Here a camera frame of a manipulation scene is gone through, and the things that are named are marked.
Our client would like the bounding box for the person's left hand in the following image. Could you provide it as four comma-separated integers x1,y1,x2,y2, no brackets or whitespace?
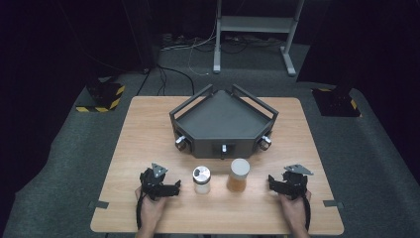
134,186,167,229

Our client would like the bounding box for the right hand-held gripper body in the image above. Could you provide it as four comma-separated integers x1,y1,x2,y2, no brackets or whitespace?
282,164,314,201

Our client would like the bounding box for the grey metal stand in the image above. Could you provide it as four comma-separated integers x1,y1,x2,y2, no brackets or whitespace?
212,0,305,77

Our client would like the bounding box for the black floor cable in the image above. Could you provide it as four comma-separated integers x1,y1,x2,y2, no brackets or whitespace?
137,63,196,97

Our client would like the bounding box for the grey tape piece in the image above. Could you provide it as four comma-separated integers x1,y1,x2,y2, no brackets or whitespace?
88,199,110,210
322,199,345,209

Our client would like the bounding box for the white floor cable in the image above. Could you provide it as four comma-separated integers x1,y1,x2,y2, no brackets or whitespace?
187,19,217,77

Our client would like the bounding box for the black stand with striped base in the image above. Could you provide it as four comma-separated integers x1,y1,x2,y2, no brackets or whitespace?
75,74,127,113
311,86,363,118

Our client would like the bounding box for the silver lid glass jar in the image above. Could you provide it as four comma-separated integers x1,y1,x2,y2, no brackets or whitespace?
192,166,212,195

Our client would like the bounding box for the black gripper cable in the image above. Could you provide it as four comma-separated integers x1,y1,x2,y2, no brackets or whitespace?
303,195,312,232
136,192,144,231

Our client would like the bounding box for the dark grey corner rack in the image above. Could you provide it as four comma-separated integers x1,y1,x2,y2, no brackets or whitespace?
168,83,279,161

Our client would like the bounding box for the bundle of floor cables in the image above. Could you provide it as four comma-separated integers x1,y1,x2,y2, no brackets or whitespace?
160,32,288,55

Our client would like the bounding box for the person's right hand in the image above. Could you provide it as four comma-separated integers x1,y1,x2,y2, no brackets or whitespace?
277,190,312,229

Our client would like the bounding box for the white lid jar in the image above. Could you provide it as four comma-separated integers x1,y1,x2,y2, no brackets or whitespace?
226,158,251,193

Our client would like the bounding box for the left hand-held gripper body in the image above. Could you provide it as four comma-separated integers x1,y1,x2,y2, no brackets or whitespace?
139,163,168,201

